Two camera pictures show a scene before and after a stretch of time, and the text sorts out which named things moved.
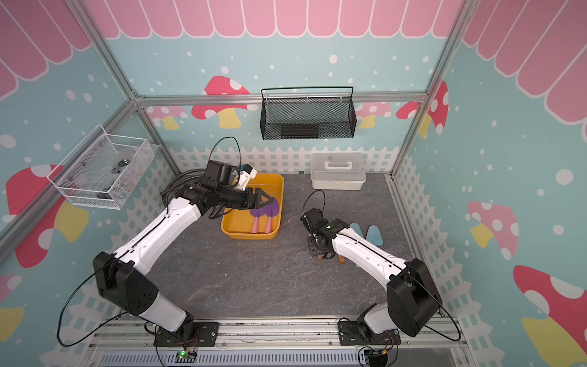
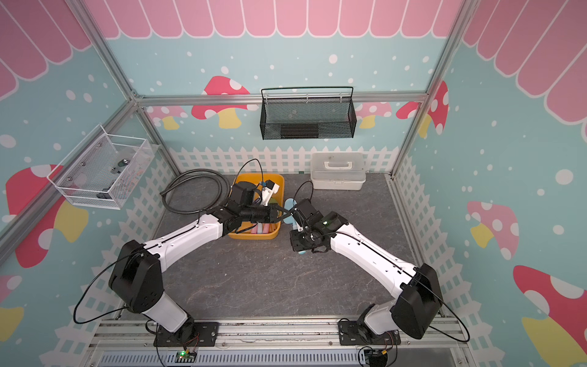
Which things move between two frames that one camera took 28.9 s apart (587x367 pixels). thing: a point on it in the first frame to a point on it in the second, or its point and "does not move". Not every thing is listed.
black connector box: (378, 360) does not move
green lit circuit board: (185, 357) does not move
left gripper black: (255, 204) to (270, 215)
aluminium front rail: (273, 336) does not move
